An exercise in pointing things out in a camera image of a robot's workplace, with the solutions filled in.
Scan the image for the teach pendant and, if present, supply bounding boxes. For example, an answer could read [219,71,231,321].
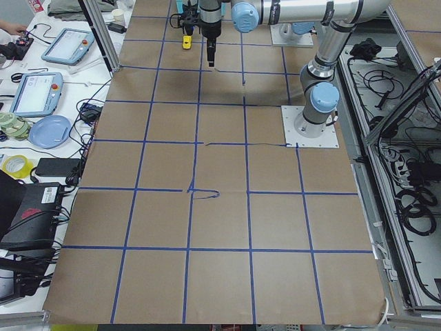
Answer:
[10,72,63,118]
[41,28,95,66]

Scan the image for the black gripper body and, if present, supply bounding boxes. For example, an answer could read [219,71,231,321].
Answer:
[178,12,199,35]
[206,37,217,68]

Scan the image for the yellow beetle toy car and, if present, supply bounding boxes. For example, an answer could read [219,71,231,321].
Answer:
[182,35,192,50]

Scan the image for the turquoise plastic bin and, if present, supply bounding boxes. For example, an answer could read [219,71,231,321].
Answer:
[176,0,227,16]

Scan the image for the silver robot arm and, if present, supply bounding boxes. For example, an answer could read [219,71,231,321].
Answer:
[228,0,391,105]
[178,0,200,36]

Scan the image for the upper teach pendant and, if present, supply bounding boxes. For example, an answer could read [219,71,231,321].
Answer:
[41,28,95,66]

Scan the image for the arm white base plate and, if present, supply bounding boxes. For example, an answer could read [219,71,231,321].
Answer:
[271,22,314,48]
[281,106,339,148]

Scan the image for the yellow tape roll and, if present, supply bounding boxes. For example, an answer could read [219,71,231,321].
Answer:
[2,155,34,179]

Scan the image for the green tape rolls stack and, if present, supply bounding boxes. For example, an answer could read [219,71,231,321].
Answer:
[1,112,31,140]

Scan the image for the white paper cup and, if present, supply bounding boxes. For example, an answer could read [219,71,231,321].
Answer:
[112,8,125,26]

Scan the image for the light blue plate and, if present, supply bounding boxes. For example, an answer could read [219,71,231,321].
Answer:
[28,115,71,149]

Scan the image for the lower teach pendant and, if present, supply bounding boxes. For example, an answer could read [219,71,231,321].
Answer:
[10,72,63,118]

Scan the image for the black computer box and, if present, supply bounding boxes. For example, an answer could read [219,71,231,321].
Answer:
[1,182,63,252]

